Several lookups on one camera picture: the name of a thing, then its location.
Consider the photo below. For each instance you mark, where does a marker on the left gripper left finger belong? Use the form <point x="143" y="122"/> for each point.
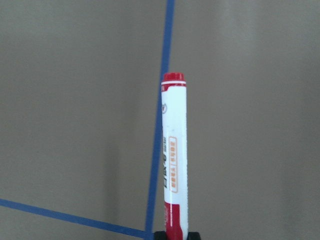
<point x="159" y="235"/>

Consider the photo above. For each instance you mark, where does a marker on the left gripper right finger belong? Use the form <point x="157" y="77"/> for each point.
<point x="194" y="236"/>

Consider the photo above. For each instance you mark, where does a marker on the red and white marker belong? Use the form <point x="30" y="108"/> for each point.
<point x="175" y="155"/>

